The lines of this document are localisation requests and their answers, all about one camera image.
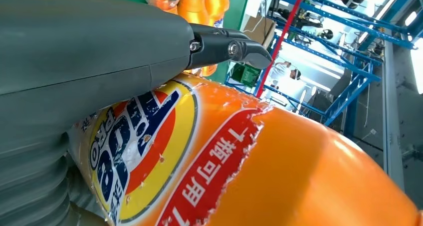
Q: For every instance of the brown cardboard box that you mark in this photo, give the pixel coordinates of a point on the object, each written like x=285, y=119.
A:
x=261, y=29

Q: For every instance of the orange detergent bottle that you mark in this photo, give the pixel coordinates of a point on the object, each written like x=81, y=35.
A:
x=297, y=168
x=168, y=5
x=193, y=9
x=216, y=3

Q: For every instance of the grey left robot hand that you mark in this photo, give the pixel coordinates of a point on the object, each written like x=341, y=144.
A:
x=82, y=52

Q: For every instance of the green crate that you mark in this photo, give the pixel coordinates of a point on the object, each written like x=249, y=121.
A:
x=246, y=75

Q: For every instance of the blue metal rack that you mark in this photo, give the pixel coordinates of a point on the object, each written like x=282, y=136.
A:
x=343, y=99

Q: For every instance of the red pole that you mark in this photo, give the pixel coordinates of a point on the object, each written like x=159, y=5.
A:
x=281, y=42

